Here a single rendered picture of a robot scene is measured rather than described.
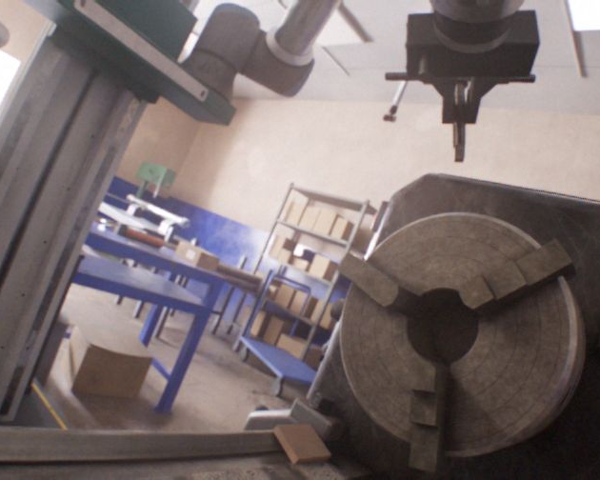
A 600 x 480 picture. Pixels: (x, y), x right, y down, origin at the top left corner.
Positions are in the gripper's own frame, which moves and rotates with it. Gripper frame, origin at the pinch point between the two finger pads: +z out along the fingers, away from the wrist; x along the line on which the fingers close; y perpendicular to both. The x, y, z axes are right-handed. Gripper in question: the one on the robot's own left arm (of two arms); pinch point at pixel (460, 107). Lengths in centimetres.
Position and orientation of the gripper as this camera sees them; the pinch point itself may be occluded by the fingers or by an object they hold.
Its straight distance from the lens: 58.2
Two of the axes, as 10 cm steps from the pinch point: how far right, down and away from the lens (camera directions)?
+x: 9.5, 0.6, -2.9
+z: 2.5, 3.8, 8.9
